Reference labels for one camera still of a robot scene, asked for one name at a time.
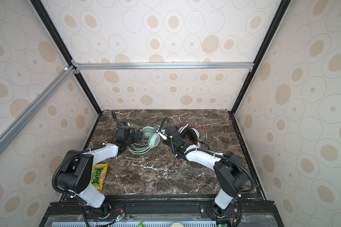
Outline mint green headphones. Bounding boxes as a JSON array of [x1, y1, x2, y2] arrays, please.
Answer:
[[128, 126, 161, 155]]

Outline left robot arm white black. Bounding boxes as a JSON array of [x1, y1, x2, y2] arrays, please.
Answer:
[[52, 125, 143, 209]]

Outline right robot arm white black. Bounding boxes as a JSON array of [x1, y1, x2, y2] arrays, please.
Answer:
[[158, 127, 255, 212]]

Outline white black red headphones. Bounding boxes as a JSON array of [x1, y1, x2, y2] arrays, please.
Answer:
[[178, 124, 200, 143]]

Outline yellow green snack bag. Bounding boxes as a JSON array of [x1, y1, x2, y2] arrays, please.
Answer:
[[91, 164, 108, 190]]

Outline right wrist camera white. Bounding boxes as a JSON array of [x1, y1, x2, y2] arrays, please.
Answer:
[[155, 128, 168, 141]]

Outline red headphone cable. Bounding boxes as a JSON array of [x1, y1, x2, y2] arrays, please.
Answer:
[[167, 123, 209, 163]]

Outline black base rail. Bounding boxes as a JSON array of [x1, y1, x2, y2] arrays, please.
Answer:
[[39, 194, 283, 227]]

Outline horizontal aluminium frame bar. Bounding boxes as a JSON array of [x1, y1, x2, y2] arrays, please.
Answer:
[[74, 62, 254, 70]]

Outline left diagonal aluminium frame bar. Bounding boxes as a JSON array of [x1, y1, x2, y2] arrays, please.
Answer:
[[0, 66, 75, 155]]

